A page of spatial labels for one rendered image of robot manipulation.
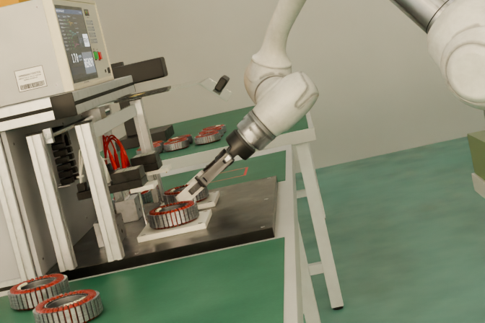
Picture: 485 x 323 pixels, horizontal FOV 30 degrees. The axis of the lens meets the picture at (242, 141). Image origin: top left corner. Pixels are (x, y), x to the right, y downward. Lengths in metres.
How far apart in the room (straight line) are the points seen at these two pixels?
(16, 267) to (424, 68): 5.76
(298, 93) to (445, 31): 0.58
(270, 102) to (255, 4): 5.14
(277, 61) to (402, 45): 5.09
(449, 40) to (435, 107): 5.74
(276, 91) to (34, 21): 0.60
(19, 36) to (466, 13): 0.90
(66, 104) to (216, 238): 0.39
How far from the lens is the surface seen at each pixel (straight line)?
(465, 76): 1.61
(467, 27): 1.64
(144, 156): 2.21
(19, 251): 1.86
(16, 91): 1.96
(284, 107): 2.14
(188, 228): 1.93
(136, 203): 2.23
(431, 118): 7.39
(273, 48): 2.27
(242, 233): 1.80
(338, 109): 7.31
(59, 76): 1.93
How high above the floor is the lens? 1.14
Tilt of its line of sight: 6 degrees down
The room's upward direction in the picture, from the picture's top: 13 degrees counter-clockwise
